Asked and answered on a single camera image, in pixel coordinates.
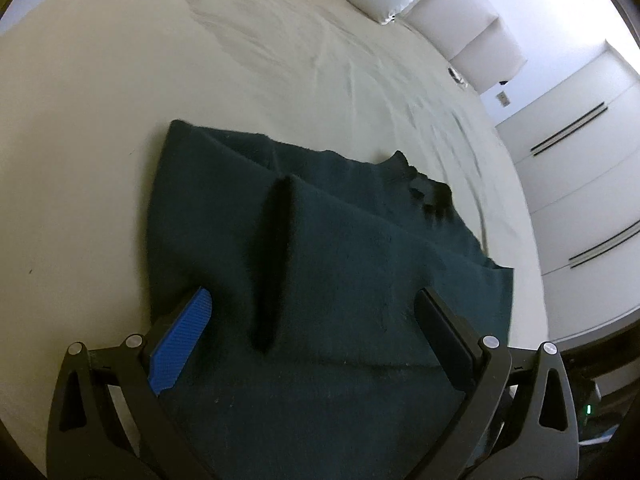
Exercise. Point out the cream padded headboard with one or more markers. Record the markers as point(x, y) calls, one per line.
point(465, 25)

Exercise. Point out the wall power socket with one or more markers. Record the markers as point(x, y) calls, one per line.
point(503, 98)

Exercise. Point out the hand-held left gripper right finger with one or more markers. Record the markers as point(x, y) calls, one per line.
point(440, 332)

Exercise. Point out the bed with beige sheet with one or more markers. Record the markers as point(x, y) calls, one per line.
point(150, 60)

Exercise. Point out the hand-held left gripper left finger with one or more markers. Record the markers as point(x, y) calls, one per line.
point(182, 332)

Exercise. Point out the white wardrobe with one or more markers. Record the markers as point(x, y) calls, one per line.
point(575, 190)

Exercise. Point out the dark green knit sweater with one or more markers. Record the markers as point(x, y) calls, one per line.
point(350, 260)

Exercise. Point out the small white object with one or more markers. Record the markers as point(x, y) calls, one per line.
point(457, 75)

